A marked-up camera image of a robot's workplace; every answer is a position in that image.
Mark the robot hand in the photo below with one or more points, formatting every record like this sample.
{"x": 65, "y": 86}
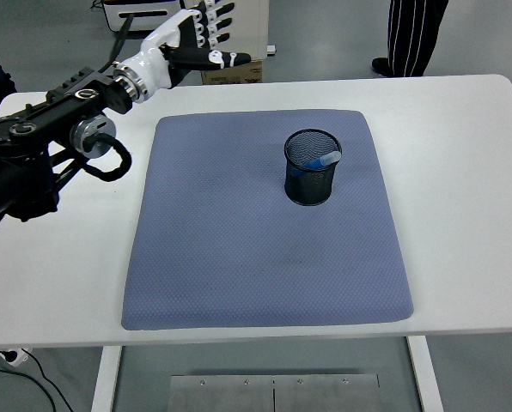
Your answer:
{"x": 161, "y": 43}

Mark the blue marker pen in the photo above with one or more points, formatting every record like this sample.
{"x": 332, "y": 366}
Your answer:
{"x": 324, "y": 159}

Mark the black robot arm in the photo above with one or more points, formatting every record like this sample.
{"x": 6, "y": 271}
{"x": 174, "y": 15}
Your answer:
{"x": 24, "y": 129}

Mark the black mesh pen holder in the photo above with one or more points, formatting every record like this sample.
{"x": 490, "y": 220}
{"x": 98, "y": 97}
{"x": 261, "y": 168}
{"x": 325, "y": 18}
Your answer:
{"x": 309, "y": 191}

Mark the white device with dark slot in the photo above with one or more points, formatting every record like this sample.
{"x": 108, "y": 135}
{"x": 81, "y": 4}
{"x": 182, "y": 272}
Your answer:
{"x": 110, "y": 23}

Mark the cardboard box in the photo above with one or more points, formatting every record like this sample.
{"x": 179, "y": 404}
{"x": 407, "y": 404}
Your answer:
{"x": 239, "y": 76}

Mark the white cabinet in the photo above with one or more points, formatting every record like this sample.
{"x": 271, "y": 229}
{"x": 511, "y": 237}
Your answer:
{"x": 251, "y": 26}

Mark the white base bar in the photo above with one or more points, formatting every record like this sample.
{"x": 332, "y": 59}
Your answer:
{"x": 270, "y": 50}

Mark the blue-grey textured mat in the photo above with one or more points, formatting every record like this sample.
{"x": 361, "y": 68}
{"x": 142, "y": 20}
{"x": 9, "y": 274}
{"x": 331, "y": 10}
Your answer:
{"x": 260, "y": 266}

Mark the person in striped trousers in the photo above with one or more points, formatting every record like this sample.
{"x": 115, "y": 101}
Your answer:
{"x": 415, "y": 30}

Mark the white table leg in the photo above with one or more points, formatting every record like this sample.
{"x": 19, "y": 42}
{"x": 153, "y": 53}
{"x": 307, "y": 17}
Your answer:
{"x": 425, "y": 377}
{"x": 105, "y": 377}

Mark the white power strip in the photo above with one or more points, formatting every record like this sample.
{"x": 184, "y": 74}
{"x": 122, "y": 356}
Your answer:
{"x": 17, "y": 356}

